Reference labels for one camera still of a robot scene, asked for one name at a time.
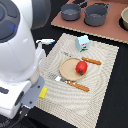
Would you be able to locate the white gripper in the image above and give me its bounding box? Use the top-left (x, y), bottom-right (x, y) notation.
top-left (0, 77), bottom-right (45, 119)

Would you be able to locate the red toy tomato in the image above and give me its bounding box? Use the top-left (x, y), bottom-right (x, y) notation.
top-left (76, 61), bottom-right (88, 75)

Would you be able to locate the light blue milk carton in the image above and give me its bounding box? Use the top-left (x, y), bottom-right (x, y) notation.
top-left (75, 35), bottom-right (89, 52)

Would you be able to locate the yellow butter box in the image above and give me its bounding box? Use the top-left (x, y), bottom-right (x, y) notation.
top-left (39, 87), bottom-right (48, 99)

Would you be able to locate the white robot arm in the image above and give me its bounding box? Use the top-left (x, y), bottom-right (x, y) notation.
top-left (0, 0), bottom-right (51, 119)

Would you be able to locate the round wooden plate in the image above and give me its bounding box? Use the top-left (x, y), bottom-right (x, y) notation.
top-left (59, 58), bottom-right (86, 81)

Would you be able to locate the beige woven placemat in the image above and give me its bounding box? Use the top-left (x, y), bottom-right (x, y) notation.
top-left (35, 33), bottom-right (118, 128)

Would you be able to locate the small grey pot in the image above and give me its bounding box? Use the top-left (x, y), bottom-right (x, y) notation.
top-left (61, 2), bottom-right (85, 21)

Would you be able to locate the large grey pot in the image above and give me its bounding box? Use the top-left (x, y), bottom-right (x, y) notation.
top-left (84, 3), bottom-right (111, 27)

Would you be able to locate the brown stove board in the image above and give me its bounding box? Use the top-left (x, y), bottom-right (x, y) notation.
top-left (51, 0), bottom-right (128, 43)

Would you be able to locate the beige bowl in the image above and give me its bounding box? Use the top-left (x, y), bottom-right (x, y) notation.
top-left (121, 7), bottom-right (128, 30)

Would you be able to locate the fork with wooden handle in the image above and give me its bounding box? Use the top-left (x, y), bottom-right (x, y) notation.
top-left (49, 73), bottom-right (90, 92)

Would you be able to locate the knife with wooden handle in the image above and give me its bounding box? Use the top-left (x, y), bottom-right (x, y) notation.
top-left (61, 51), bottom-right (102, 65)

